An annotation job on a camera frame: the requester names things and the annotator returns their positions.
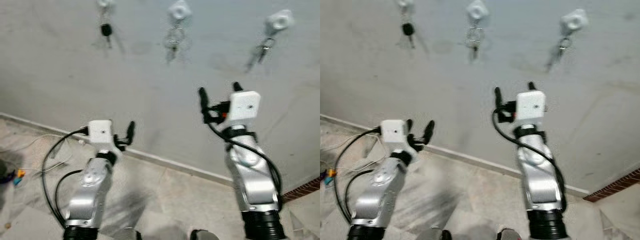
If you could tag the orange and blue connector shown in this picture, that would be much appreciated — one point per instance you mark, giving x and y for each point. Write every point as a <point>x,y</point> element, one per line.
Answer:
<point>329,176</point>
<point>17,176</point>

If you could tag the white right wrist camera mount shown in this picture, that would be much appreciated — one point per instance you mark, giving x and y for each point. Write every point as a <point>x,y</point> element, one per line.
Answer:
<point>245,106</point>
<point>531,106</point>

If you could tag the dark robot leg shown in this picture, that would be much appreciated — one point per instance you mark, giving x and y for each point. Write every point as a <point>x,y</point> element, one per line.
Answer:
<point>510,235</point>
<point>435,235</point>
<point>127,235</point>
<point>205,235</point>

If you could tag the red brick floor edging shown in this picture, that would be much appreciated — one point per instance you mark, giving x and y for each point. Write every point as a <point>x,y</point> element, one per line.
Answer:
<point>302,189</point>
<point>612,185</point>

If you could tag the white wall hook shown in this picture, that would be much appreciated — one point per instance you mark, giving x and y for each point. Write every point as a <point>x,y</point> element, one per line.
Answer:
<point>179,10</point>
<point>279,21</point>
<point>574,20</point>
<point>477,10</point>

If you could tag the dark robot left leg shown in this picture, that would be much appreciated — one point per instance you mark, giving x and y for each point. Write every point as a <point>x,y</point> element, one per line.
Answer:
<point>435,235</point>
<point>127,235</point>

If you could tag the black-headed key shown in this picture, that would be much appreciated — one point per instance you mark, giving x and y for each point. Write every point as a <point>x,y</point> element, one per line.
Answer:
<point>408,29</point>
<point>106,30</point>

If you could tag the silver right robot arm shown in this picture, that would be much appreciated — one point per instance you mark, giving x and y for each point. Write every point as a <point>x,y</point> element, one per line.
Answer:
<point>252,180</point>
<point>540,180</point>

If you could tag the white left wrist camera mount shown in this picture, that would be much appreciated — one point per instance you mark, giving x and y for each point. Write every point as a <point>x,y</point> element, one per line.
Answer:
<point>394,132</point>
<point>101,132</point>

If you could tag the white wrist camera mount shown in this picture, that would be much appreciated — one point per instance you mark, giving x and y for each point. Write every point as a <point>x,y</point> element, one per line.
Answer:
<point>531,106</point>
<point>101,132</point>
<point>245,106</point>
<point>394,132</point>

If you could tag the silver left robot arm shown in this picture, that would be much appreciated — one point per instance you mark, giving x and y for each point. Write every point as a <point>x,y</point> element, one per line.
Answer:
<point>377,192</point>
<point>90,192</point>

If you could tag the dark robot right leg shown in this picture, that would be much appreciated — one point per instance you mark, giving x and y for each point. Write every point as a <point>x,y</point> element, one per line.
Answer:
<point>510,235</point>
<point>205,235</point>

